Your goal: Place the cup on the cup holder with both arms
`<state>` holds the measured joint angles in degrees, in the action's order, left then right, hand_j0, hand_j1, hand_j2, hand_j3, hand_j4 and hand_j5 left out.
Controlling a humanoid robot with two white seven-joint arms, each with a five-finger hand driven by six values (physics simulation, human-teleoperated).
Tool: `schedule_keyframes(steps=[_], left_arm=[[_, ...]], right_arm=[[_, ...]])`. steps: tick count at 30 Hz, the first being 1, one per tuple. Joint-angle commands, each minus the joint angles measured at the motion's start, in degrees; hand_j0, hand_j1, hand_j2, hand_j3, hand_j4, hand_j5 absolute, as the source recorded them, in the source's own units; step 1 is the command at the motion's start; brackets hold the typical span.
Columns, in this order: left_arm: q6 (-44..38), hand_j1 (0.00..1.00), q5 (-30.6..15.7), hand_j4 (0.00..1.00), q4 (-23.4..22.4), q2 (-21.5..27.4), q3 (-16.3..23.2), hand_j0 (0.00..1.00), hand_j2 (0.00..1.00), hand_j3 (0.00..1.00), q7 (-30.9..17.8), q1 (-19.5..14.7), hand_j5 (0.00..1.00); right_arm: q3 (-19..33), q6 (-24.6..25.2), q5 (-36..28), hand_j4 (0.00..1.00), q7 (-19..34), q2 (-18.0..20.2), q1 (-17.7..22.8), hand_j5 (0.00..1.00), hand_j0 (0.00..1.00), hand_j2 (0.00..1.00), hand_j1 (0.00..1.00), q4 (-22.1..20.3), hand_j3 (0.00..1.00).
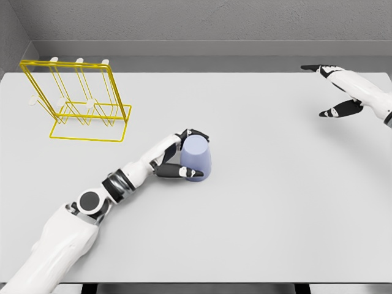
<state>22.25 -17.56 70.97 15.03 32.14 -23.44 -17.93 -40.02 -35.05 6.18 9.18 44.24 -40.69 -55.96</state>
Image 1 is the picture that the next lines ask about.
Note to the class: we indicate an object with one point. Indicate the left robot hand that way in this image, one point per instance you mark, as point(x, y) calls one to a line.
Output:
point(159, 150)

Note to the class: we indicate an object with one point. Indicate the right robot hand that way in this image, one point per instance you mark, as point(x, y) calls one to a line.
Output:
point(346, 80)

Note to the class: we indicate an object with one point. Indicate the lavender plastic cup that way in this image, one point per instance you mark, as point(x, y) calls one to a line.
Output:
point(196, 157)

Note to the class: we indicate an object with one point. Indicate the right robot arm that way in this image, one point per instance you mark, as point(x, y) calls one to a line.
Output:
point(381, 102)

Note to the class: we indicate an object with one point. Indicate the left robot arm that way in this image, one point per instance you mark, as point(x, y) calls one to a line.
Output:
point(61, 239)

